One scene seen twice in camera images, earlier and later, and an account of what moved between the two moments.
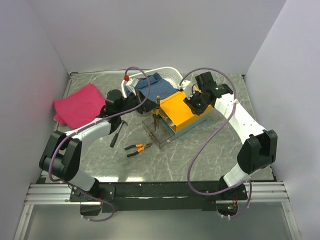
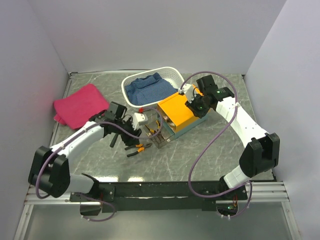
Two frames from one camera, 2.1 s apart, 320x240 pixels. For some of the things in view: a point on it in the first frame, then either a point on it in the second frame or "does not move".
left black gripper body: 135,100 → 128,126
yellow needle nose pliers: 155,113 → 152,131
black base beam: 159,196 does not move
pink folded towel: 80,108 does not move
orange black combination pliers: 140,147 does not move
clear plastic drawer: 157,128 does not move
